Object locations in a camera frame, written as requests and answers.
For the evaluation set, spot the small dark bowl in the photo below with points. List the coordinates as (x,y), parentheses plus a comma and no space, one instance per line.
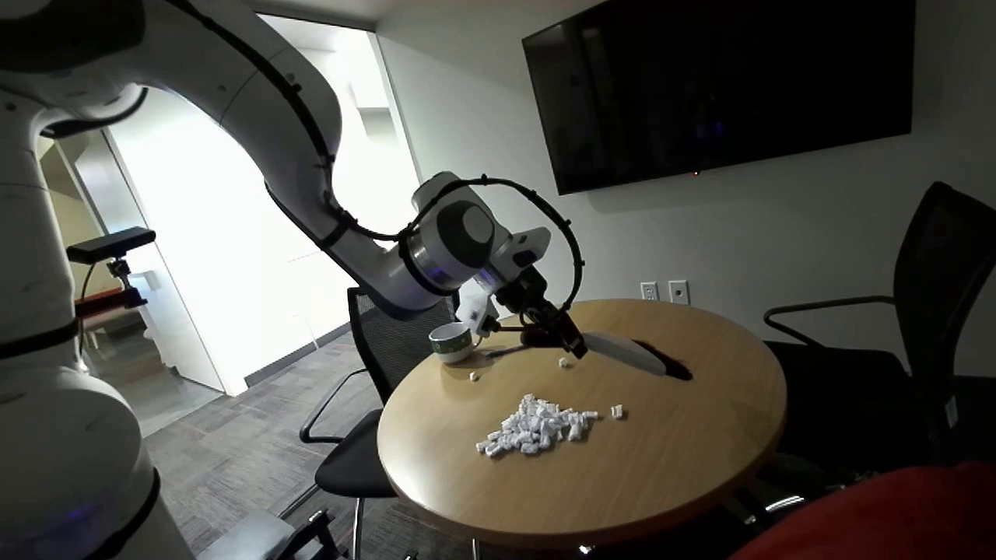
(449,344)

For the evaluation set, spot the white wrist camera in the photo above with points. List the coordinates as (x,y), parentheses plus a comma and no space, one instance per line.
(531,243)

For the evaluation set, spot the black mesh office chair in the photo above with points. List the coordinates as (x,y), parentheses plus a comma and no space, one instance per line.
(946,312)
(385,354)

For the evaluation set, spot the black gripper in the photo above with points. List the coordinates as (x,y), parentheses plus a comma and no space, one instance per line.
(525,298)

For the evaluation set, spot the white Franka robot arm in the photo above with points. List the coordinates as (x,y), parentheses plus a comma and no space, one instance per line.
(260,124)

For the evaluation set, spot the small dark utensil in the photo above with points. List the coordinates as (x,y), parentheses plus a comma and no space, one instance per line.
(507,354)

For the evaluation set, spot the black wall television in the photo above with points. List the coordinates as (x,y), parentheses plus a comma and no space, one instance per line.
(717,83)

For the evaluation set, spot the white wall outlet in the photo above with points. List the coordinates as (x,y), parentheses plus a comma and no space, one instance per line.
(679,289)
(649,289)

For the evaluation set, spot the black camera on stand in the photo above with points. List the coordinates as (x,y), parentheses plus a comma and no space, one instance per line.
(112,243)

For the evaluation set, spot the single white piece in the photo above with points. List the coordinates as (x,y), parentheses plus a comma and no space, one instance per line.
(565,363)
(474,376)
(617,413)

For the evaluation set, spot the pile of white pieces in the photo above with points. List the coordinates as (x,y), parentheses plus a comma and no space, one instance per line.
(541,428)

